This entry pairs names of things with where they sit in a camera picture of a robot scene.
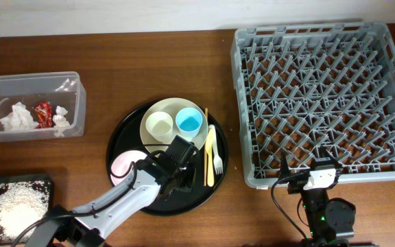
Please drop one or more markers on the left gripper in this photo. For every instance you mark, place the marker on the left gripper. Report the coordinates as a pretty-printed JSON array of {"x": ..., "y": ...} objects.
[{"x": 186, "y": 176}]

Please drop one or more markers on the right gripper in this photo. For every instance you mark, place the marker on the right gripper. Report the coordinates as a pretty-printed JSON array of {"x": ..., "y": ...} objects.
[{"x": 297, "y": 183}]

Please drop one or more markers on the cream plastic cup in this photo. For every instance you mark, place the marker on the cream plastic cup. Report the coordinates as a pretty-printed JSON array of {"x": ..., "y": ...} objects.
[{"x": 160, "y": 126}]

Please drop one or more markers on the pink small bowl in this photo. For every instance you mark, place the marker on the pink small bowl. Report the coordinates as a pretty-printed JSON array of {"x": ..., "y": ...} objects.
[{"x": 120, "y": 168}]

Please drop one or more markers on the small white tissue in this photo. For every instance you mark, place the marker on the small white tissue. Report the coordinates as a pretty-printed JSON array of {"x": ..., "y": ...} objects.
[{"x": 60, "y": 121}]

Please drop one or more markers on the red snack wrapper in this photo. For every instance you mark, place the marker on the red snack wrapper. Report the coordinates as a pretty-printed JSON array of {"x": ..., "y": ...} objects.
[{"x": 44, "y": 113}]

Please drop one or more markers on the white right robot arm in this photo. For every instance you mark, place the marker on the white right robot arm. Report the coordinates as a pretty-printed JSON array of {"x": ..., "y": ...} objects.
[{"x": 330, "y": 220}]

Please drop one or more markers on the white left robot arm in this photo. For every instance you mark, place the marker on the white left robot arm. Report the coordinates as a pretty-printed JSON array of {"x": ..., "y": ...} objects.
[{"x": 152, "y": 178}]

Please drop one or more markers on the grey dishwasher rack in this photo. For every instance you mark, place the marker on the grey dishwasher rack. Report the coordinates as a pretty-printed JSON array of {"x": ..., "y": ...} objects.
[{"x": 301, "y": 88}]

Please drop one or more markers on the clear plastic waste bin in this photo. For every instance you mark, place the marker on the clear plastic waste bin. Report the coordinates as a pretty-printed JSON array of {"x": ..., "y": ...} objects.
[{"x": 63, "y": 89}]

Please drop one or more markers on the black food waste tray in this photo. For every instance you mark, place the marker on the black food waste tray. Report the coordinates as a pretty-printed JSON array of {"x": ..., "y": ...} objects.
[{"x": 41, "y": 181}]

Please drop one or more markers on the white plastic fork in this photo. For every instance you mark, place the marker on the white plastic fork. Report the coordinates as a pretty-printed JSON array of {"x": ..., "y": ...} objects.
[{"x": 217, "y": 160}]

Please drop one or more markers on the yellow plastic knife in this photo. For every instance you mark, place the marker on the yellow plastic knife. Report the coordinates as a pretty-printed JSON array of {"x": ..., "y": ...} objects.
[{"x": 210, "y": 180}]

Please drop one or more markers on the light blue plastic cup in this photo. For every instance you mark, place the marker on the light blue plastic cup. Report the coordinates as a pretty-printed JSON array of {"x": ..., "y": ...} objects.
[{"x": 189, "y": 121}]

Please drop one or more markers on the black round tray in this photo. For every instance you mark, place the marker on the black round tray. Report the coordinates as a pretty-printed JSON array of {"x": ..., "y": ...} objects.
[{"x": 126, "y": 136}]

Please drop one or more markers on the cream round plate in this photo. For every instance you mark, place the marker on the cream round plate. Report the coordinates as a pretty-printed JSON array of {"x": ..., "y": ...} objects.
[{"x": 171, "y": 106}]

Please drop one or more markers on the wooden chopstick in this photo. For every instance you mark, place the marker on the wooden chopstick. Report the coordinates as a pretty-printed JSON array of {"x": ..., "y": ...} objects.
[{"x": 205, "y": 152}]

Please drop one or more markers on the large crumpled white tissue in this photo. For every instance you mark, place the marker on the large crumpled white tissue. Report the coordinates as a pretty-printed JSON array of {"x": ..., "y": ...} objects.
[{"x": 19, "y": 119}]

